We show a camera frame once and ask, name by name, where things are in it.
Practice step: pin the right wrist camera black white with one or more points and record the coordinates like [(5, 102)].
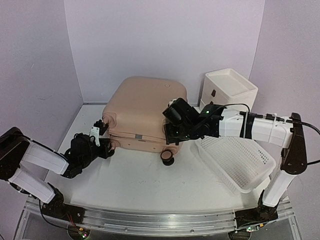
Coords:
[(180, 112)]

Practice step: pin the pink hard-shell suitcase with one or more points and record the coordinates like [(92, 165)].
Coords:
[(135, 119)]

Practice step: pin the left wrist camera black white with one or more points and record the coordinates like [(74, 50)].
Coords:
[(98, 129)]

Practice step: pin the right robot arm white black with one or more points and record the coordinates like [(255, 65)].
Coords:
[(283, 138)]

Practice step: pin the white three-drawer storage cabinet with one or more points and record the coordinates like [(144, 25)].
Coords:
[(227, 86)]

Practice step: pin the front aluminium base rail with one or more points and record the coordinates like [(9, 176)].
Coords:
[(153, 224)]

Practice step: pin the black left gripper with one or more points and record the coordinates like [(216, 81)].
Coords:
[(104, 142)]

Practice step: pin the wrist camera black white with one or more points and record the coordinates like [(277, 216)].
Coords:
[(98, 129), (180, 112)]

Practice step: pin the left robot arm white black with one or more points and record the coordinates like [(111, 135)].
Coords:
[(17, 149)]

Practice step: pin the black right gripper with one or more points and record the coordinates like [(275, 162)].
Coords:
[(171, 138)]

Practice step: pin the white perforated plastic basket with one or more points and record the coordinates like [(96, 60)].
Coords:
[(241, 164)]

